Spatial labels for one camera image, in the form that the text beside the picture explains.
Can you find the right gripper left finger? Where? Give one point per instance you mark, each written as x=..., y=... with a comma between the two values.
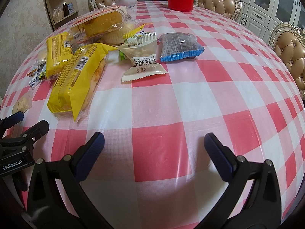
x=44, y=196

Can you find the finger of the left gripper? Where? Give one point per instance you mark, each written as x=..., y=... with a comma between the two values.
x=28, y=137
x=10, y=121

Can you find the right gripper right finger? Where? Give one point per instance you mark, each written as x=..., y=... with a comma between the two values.
x=263, y=203

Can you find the round biscuit clear wrapper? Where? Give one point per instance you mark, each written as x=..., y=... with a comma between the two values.
x=23, y=104

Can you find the large yellow bread package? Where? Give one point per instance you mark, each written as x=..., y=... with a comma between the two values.
x=74, y=88

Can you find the white nut snack bag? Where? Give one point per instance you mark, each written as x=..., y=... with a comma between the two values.
x=141, y=68

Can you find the small colourful candy packets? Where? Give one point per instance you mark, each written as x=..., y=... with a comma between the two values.
x=38, y=70

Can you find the pink checkered tablecloth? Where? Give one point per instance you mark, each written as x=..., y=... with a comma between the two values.
x=154, y=171

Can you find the wooden corner shelf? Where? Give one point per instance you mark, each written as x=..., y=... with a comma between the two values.
x=60, y=12

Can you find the clear bag yellow cakes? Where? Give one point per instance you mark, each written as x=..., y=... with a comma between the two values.
x=108, y=25

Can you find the green yellow snack packet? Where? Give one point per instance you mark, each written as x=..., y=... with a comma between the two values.
x=137, y=34

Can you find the tufted chair right side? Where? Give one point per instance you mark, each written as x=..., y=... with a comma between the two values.
x=287, y=41

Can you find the blue clear snack bag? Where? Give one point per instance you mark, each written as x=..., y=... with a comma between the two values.
x=178, y=46

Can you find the white glass door cabinet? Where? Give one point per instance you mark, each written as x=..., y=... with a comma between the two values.
x=262, y=16

